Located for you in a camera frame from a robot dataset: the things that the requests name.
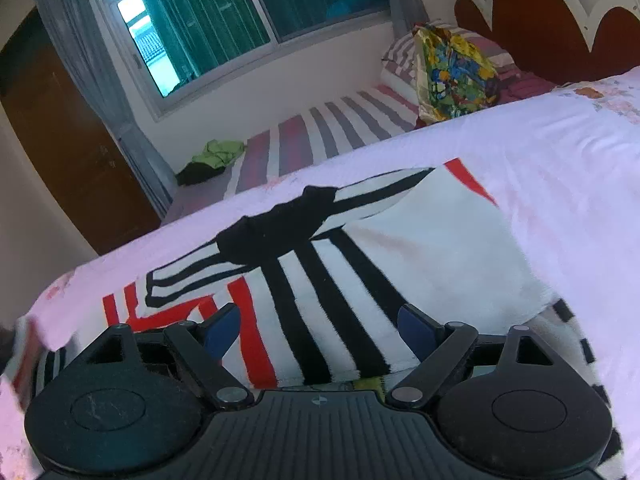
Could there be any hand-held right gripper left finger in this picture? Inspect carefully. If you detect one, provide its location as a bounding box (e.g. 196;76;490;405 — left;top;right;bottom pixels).
75;303;254;411

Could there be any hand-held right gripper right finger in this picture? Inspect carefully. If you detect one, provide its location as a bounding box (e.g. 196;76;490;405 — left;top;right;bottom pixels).
385;304;565;409

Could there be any white black red striped garment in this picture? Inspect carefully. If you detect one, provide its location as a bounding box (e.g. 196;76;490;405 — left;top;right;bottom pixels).
5;157;631;480

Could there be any dark cloth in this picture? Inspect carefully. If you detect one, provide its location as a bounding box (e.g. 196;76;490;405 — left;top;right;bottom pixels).
176;160;224;186

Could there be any green cloth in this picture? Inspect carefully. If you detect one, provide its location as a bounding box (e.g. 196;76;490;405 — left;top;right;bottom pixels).
192;139;247;167

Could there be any purple white striped bed sheet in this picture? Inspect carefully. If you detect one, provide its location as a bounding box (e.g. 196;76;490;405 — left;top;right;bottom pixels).
165;67;566;221

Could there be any brown wooden door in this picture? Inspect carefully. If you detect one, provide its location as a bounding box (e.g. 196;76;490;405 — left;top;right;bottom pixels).
0;7;163;256

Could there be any colourful floral pillow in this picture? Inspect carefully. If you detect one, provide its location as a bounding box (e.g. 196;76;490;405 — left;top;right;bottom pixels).
412;22;501;123

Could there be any striped pillow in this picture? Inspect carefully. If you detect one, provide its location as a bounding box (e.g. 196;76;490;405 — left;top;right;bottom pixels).
381;20;516;92

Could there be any brown and white headboard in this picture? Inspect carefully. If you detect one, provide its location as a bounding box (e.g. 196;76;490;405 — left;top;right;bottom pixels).
454;0;640;83

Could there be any window with grey frame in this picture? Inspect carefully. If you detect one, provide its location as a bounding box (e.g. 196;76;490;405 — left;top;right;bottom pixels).
87;0;392;117

